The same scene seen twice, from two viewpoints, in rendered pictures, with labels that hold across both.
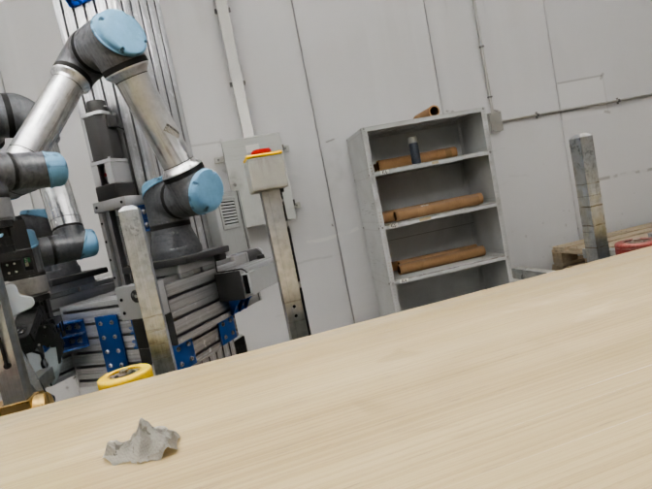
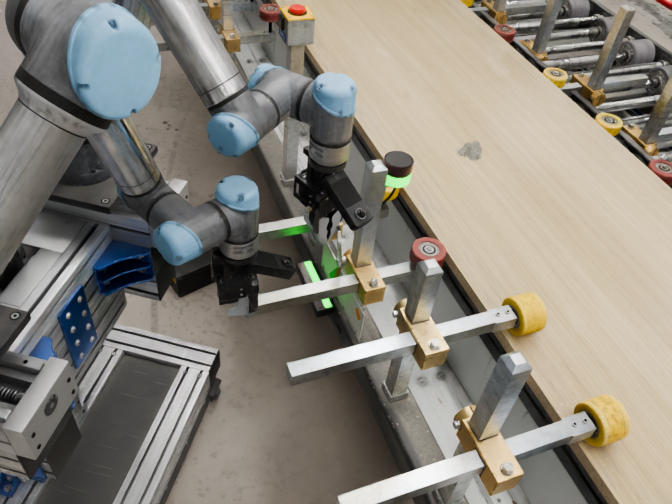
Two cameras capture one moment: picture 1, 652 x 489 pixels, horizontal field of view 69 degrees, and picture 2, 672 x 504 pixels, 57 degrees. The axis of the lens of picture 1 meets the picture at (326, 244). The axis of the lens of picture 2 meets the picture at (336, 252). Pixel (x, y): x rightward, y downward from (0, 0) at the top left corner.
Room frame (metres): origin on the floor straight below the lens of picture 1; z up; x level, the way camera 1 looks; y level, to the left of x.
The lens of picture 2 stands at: (1.09, 1.55, 1.88)
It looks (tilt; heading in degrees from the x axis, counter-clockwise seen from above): 45 degrees down; 257
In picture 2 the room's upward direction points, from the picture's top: 7 degrees clockwise
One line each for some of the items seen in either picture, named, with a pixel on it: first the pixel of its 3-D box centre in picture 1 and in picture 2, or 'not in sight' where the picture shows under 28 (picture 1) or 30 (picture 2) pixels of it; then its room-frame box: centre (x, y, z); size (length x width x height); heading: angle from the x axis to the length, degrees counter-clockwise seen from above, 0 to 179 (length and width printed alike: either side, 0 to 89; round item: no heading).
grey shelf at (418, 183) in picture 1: (432, 230); not in sight; (3.41, -0.77, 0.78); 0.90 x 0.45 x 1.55; 99
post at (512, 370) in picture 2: not in sight; (476, 441); (0.70, 1.07, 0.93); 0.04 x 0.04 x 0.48; 13
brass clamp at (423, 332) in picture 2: not in sight; (419, 332); (0.75, 0.85, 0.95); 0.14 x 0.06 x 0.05; 103
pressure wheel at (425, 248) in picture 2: not in sight; (424, 264); (0.66, 0.59, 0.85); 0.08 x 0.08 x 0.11
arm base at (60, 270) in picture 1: (52, 262); not in sight; (1.58, 0.90, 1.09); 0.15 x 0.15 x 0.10
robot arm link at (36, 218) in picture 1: (42, 228); not in sight; (1.57, 0.91, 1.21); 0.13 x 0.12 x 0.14; 128
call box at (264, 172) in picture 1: (266, 175); (296, 26); (0.93, 0.09, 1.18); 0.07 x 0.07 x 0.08; 13
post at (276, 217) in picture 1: (292, 301); (291, 116); (0.94, 0.09, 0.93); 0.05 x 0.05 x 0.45; 13
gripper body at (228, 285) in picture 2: (39, 320); (235, 270); (1.10, 0.69, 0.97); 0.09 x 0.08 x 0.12; 13
